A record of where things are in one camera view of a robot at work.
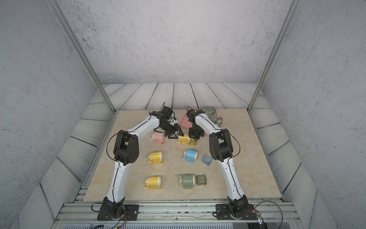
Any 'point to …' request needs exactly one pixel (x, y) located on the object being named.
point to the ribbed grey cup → (211, 111)
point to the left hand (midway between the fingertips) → (184, 136)
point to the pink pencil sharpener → (159, 138)
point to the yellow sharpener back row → (186, 140)
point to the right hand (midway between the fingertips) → (194, 138)
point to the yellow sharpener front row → (153, 182)
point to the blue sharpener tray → (207, 159)
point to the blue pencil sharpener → (190, 155)
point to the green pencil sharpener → (187, 180)
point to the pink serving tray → (184, 121)
